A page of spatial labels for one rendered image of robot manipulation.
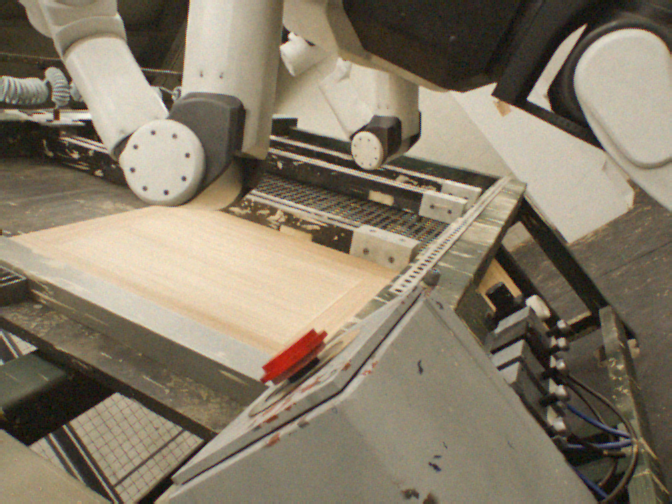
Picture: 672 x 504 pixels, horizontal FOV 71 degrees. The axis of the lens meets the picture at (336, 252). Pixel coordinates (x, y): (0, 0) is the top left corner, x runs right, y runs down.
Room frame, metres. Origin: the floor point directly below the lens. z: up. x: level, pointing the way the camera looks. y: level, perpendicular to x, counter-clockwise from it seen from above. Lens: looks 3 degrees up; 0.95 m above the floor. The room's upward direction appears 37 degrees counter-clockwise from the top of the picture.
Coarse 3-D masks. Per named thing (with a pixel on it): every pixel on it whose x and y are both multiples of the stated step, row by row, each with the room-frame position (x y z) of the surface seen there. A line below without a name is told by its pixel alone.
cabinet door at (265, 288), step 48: (48, 240) 0.77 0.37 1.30; (96, 240) 0.81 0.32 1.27; (144, 240) 0.85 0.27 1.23; (192, 240) 0.89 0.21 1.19; (240, 240) 0.94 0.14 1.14; (288, 240) 0.98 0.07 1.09; (144, 288) 0.69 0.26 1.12; (192, 288) 0.72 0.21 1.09; (240, 288) 0.75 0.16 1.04; (288, 288) 0.78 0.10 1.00; (336, 288) 0.82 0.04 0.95; (240, 336) 0.62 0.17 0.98; (288, 336) 0.65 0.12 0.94
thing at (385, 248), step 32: (64, 96) 1.23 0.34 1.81; (64, 128) 1.22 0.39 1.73; (64, 160) 1.23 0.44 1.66; (96, 160) 1.19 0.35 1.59; (256, 192) 1.08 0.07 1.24; (288, 224) 1.01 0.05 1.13; (320, 224) 0.98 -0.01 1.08; (352, 224) 1.00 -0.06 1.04; (384, 256) 0.94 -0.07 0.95; (416, 256) 0.98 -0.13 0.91
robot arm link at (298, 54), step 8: (288, 32) 0.98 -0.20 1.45; (288, 40) 0.99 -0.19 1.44; (296, 40) 0.95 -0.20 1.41; (304, 40) 0.95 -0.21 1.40; (280, 48) 0.96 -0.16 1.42; (288, 48) 0.95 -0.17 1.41; (296, 48) 0.95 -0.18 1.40; (304, 48) 0.95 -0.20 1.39; (312, 48) 0.95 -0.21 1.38; (320, 48) 0.96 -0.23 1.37; (288, 56) 0.95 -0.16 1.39; (296, 56) 0.95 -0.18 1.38; (304, 56) 0.96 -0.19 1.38; (312, 56) 0.96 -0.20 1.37; (320, 56) 0.97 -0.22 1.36; (288, 64) 0.98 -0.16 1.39; (296, 64) 0.96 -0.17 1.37; (304, 64) 0.97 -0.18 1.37; (312, 64) 0.98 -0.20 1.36; (296, 72) 0.97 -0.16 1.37
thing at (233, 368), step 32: (0, 256) 0.65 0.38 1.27; (32, 256) 0.66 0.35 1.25; (32, 288) 0.63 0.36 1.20; (64, 288) 0.60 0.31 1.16; (96, 288) 0.62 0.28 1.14; (96, 320) 0.59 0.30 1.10; (128, 320) 0.57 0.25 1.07; (160, 320) 0.58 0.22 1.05; (192, 320) 0.59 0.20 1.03; (160, 352) 0.56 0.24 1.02; (192, 352) 0.54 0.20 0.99; (224, 352) 0.55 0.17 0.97; (256, 352) 0.56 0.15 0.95; (224, 384) 0.53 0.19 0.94; (256, 384) 0.51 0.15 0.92
